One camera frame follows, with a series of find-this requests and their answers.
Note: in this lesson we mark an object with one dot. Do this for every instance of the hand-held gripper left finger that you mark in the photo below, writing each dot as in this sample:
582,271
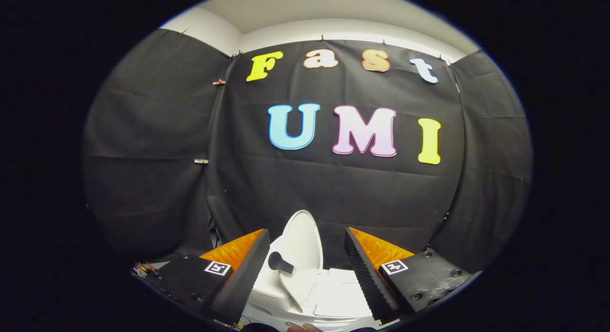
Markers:
243,275

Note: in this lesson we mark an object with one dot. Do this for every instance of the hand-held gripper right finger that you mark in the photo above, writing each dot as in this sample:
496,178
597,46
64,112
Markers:
367,275

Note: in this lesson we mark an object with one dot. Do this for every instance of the black backdrop cloth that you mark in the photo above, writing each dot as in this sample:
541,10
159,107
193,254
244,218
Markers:
310,194

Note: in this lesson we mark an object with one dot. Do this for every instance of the white toilet seat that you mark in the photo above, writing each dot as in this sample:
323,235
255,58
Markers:
338,294

